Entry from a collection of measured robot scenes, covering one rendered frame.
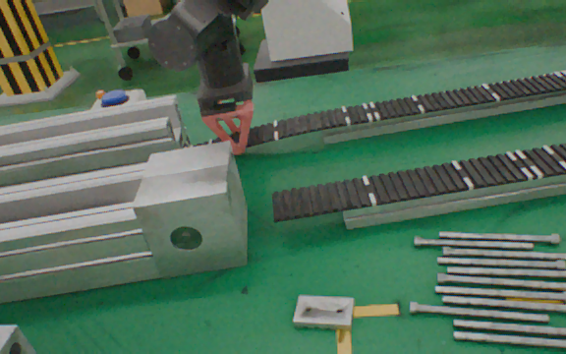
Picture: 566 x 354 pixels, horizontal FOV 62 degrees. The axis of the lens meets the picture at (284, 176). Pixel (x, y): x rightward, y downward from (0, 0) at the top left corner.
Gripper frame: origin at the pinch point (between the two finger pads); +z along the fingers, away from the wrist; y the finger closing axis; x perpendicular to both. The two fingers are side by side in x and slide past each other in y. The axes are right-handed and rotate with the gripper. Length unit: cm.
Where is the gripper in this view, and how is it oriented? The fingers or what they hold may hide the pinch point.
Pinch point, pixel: (238, 139)
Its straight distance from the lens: 67.6
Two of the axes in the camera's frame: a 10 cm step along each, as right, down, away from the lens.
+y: 0.6, 5.4, -8.4
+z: 1.6, 8.2, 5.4
